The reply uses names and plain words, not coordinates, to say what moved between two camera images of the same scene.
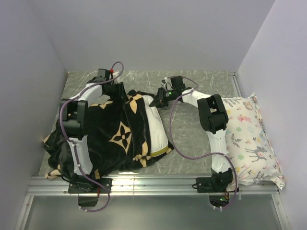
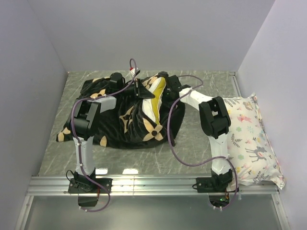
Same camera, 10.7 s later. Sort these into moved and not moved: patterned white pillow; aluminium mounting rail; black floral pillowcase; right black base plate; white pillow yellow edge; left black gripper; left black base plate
Moved: white pillow yellow edge; left black gripper; black floral pillowcase
Not moved: right black base plate; patterned white pillow; aluminium mounting rail; left black base plate
